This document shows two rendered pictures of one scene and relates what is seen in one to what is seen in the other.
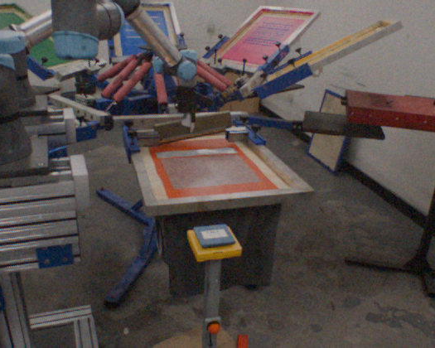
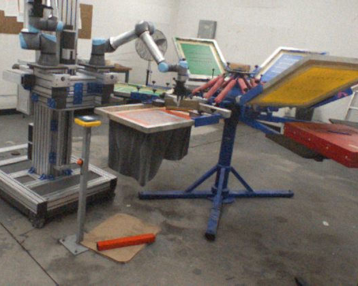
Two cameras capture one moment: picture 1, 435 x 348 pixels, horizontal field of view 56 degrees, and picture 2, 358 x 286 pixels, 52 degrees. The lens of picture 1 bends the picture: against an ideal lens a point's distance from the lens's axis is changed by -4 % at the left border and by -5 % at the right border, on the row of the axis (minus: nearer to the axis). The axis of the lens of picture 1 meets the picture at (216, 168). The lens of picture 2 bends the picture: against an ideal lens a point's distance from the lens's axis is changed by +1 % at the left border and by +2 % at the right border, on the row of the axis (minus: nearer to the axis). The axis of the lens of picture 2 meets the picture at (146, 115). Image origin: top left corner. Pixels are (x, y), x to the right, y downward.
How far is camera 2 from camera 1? 231 cm
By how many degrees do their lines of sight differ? 59
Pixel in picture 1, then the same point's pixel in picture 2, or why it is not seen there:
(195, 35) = not seen: outside the picture
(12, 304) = (59, 131)
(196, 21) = not seen: outside the picture
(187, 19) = not seen: outside the picture
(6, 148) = (42, 60)
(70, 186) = (51, 77)
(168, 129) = (170, 102)
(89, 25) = (32, 24)
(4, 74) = (46, 40)
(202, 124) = (183, 103)
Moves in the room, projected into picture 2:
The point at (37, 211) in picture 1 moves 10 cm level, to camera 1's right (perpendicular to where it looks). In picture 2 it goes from (45, 83) to (48, 86)
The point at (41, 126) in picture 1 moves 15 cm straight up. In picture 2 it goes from (97, 74) to (98, 56)
